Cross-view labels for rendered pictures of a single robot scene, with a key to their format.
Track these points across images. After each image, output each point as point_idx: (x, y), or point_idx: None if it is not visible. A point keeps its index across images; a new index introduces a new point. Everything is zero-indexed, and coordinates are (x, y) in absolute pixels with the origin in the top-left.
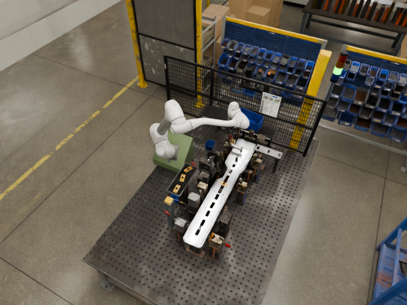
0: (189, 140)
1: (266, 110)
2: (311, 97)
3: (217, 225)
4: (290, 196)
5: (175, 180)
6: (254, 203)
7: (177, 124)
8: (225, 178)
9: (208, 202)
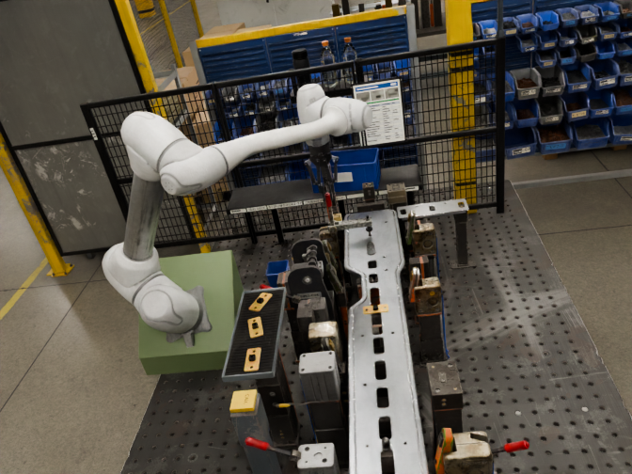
0: (226, 259)
1: (376, 132)
2: (466, 43)
3: None
4: (541, 292)
5: (236, 342)
6: (470, 341)
7: (181, 160)
8: None
9: (365, 368)
